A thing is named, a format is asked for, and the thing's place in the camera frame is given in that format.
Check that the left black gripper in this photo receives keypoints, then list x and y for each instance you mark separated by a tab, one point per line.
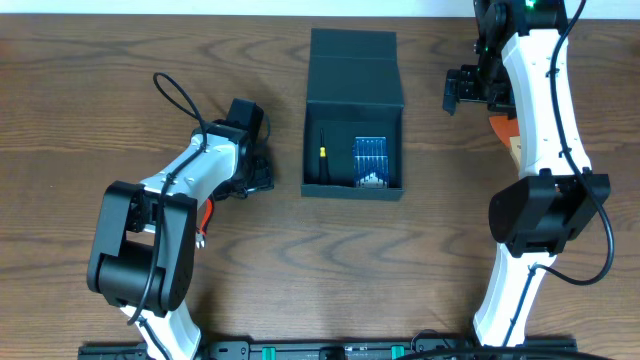
261	175

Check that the black yellow screwdriver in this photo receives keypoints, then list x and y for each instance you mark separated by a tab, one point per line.
324	177

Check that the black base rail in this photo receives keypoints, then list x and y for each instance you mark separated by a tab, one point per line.
242	350

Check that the blue precision screwdriver set case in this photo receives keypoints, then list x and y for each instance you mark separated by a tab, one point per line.
371	163

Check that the orange scraper wooden handle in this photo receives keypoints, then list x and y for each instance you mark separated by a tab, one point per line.
507	131

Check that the dark green open box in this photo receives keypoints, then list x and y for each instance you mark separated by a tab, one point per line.
354	90

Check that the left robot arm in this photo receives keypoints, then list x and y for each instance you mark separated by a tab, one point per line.
142	257

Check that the orange handled pliers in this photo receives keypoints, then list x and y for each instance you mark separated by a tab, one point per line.
205	220

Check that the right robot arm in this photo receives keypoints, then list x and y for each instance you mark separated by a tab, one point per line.
522	72

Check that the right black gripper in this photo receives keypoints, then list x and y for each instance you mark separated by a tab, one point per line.
461	87

